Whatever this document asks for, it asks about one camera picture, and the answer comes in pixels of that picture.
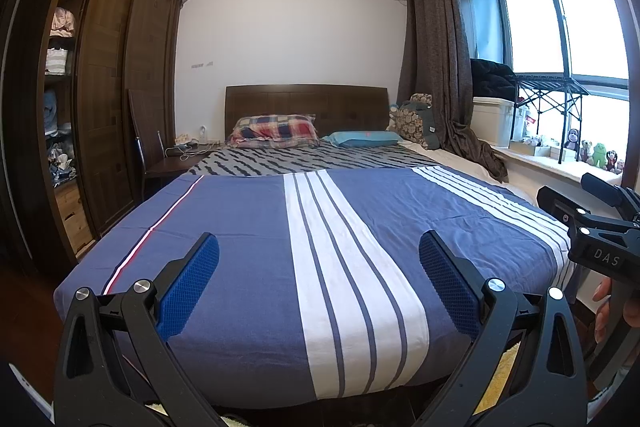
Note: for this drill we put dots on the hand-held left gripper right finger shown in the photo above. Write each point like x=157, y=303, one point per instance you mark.
x=447, y=287

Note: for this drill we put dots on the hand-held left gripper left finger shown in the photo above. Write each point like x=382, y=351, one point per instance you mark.
x=190, y=287

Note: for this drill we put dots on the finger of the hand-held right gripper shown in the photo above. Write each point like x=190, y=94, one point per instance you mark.
x=605, y=189
x=557, y=204

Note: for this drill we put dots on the person's right hand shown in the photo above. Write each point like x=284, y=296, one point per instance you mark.
x=607, y=307

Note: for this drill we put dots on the dark plush toy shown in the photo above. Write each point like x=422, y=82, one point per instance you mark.
x=612, y=161

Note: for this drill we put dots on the small grey plush toy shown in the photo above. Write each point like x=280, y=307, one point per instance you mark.
x=586, y=152

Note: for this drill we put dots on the small cardboard box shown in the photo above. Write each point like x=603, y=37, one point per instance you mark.
x=561, y=154

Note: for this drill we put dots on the monkey plush toy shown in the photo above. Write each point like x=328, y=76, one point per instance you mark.
x=572, y=139

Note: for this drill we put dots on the white box with red label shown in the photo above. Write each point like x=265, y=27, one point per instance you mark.
x=524, y=124

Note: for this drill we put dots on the blue white striped blanket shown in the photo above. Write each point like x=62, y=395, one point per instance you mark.
x=250, y=217

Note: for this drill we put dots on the yellow fluffy rug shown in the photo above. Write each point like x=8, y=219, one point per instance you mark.
x=492, y=377

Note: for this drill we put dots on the white storage box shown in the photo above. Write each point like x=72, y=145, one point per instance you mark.
x=492, y=122

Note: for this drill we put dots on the black folding table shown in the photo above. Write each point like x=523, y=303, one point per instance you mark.
x=550, y=84

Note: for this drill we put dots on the dark wooden nightstand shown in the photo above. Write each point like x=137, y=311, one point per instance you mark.
x=170, y=164

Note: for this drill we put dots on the black jacket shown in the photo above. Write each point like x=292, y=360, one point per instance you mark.
x=492, y=77

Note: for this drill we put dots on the grey green cushion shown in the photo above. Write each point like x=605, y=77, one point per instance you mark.
x=427, y=127

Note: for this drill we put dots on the dark chair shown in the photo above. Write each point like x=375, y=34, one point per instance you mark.
x=142, y=132

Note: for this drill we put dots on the window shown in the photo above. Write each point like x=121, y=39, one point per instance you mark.
x=585, y=22

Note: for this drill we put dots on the brown patterned cushion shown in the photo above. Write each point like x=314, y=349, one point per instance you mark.
x=405, y=122

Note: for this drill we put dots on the teal pillow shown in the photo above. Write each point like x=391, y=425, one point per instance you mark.
x=360, y=138

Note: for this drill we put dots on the plaid pillow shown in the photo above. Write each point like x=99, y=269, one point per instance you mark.
x=272, y=129

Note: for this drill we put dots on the pile of mixed clothes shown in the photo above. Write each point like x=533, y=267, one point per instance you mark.
x=62, y=159

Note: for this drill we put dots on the white flat panel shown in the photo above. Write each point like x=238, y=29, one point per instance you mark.
x=30, y=389

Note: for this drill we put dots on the brown curtain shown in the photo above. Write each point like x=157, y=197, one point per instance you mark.
x=435, y=32

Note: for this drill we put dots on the dark wooden headboard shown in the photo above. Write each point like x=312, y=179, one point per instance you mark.
x=300, y=102

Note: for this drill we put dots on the dark wooden wardrobe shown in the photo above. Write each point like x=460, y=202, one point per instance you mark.
x=110, y=82

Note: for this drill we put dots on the blue folded clothes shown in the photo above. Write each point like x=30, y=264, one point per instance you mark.
x=50, y=107

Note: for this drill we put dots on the white folded clothes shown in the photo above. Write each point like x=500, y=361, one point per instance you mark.
x=56, y=62

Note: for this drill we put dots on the pink folded clothes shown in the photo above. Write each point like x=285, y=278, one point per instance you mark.
x=62, y=22

